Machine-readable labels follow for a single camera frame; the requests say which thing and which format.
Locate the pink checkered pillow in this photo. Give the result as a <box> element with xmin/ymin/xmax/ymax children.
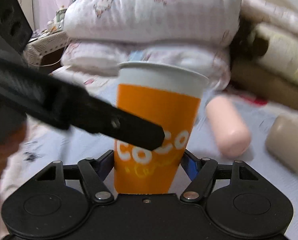
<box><xmin>64</xmin><ymin>0</ymin><xmax>242</xmax><ymax>47</ymax></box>

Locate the pink cylindrical cup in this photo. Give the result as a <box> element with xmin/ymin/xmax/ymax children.
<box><xmin>205</xmin><ymin>95</ymin><xmax>251</xmax><ymax>159</ymax></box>

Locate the orange white paper cup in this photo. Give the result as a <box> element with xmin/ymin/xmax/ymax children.
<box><xmin>114</xmin><ymin>61</ymin><xmax>208</xmax><ymax>194</ymax></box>

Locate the black camera box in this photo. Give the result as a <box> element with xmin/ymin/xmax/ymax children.
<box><xmin>0</xmin><ymin>0</ymin><xmax>33</xmax><ymax>55</ymax></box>

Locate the pink checkered folded quilt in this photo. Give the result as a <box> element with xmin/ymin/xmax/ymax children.
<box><xmin>61</xmin><ymin>41</ymin><xmax>231</xmax><ymax>90</ymax></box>

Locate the cluttered side table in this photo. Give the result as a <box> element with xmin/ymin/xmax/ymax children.
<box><xmin>23</xmin><ymin>5</ymin><xmax>71</xmax><ymax>68</ymax></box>

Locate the beige cup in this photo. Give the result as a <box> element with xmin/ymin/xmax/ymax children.
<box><xmin>265</xmin><ymin>115</ymin><xmax>298</xmax><ymax>176</ymax></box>

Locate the grey patterned mat cloth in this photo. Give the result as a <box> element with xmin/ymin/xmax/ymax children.
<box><xmin>16</xmin><ymin>80</ymin><xmax>298</xmax><ymax>240</ymax></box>

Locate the brown cream folded blanket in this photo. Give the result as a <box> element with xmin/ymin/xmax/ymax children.
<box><xmin>230</xmin><ymin>0</ymin><xmax>298</xmax><ymax>110</ymax></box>

